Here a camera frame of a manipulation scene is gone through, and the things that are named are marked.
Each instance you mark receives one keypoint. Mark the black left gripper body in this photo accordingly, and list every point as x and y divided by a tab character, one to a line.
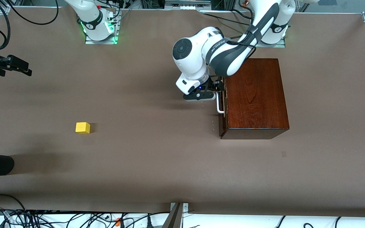
214	85

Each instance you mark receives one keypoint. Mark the light wood drawer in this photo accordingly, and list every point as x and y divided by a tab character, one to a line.
223	125

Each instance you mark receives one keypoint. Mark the yellow wooden block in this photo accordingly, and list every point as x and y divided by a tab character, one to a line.
82	128

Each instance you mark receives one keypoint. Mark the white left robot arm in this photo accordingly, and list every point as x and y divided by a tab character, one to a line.
220	50

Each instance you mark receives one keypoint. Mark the dark brown wooden cabinet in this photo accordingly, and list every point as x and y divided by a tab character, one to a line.
255	101

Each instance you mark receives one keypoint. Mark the white power strip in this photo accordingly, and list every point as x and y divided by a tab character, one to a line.
188	7

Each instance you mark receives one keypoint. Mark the small clear tape patch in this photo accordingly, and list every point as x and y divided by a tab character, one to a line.
284	154

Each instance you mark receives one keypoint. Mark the orange connector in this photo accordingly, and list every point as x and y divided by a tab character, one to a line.
118	222

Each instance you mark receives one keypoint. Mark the aluminium arm base plate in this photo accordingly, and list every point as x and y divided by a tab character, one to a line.
272	45
101	42

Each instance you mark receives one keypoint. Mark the metal bracket with grey post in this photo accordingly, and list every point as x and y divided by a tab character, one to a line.
176	218

